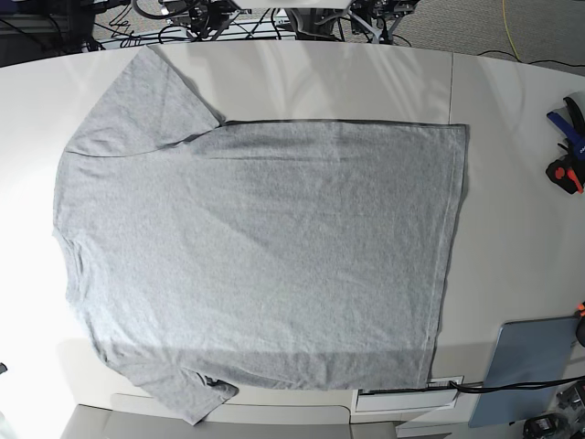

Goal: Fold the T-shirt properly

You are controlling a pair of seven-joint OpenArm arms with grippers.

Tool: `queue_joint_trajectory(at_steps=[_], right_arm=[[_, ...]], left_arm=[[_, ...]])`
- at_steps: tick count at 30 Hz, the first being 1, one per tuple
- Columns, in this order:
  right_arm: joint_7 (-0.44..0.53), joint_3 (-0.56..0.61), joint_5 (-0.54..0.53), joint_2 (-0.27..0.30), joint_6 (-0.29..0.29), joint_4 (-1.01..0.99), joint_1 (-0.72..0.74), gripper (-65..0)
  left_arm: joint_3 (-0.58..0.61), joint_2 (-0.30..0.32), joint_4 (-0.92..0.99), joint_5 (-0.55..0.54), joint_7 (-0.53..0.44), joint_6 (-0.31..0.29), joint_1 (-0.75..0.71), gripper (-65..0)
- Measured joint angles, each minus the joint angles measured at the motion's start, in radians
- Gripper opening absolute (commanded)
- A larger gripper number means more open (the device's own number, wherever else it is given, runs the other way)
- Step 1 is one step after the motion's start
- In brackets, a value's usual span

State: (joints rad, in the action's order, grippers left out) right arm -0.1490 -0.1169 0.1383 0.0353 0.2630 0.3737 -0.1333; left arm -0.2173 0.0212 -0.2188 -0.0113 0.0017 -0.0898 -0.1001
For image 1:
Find blue-grey flat board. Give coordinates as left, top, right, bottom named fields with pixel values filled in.
left=468, top=316, right=578, bottom=428

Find black red clamp tool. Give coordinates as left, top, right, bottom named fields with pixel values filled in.
left=545, top=155, right=584, bottom=195

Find yellow floor cable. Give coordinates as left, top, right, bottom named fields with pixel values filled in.
left=501, top=0, right=585, bottom=70

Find grey T-shirt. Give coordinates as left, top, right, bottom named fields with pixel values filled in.
left=53, top=48, right=468, bottom=423

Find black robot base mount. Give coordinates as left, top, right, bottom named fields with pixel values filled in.
left=271, top=8, right=347, bottom=42

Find black cable on table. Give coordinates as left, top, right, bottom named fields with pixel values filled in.
left=360, top=377, right=585, bottom=395

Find orange black tool at edge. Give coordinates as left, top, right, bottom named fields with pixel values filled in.
left=574, top=302, right=585, bottom=347

